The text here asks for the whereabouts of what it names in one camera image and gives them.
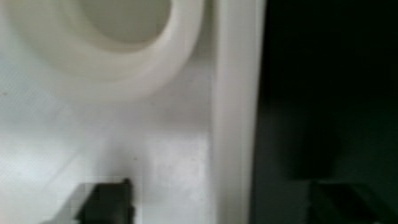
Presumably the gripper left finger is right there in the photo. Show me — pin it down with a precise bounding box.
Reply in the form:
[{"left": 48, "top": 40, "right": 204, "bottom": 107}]
[{"left": 75, "top": 179, "right": 135, "bottom": 224}]

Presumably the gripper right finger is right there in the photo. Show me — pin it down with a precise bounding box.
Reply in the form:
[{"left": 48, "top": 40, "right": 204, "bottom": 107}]
[{"left": 309, "top": 182, "right": 398, "bottom": 224}]

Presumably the white square tabletop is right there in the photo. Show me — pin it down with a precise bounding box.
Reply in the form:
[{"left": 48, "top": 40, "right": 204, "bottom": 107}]
[{"left": 0, "top": 0, "right": 267, "bottom": 224}]

